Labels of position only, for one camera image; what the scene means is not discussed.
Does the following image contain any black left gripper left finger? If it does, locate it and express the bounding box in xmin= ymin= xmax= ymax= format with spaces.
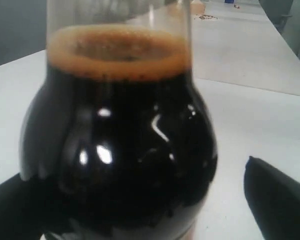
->
xmin=0 ymin=174 xmax=65 ymax=240

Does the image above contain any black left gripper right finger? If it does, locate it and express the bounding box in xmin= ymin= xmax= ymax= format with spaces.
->
xmin=243 ymin=156 xmax=300 ymax=240

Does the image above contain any soy sauce bottle gold cap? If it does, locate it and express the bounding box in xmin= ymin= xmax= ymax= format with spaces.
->
xmin=20 ymin=0 xmax=218 ymax=240

